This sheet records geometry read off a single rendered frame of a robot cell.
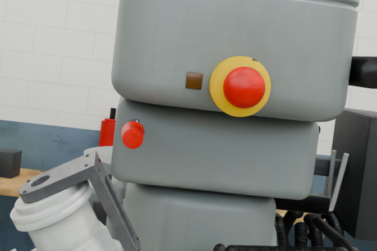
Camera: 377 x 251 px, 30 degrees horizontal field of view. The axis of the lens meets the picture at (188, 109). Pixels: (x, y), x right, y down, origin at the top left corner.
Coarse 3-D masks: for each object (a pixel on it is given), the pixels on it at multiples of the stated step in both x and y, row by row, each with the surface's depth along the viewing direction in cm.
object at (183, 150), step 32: (160, 128) 80; (192, 128) 81; (224, 128) 81; (256, 128) 81; (288, 128) 82; (128, 160) 80; (160, 160) 81; (192, 160) 81; (224, 160) 81; (256, 160) 82; (288, 160) 82; (224, 192) 83; (256, 192) 82; (288, 192) 82
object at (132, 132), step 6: (132, 120) 78; (138, 120) 80; (126, 126) 69; (132, 126) 68; (138, 126) 69; (126, 132) 66; (132, 132) 66; (138, 132) 66; (144, 132) 71; (126, 138) 66; (132, 138) 66; (138, 138) 66; (126, 144) 66; (132, 144) 66; (138, 144) 67
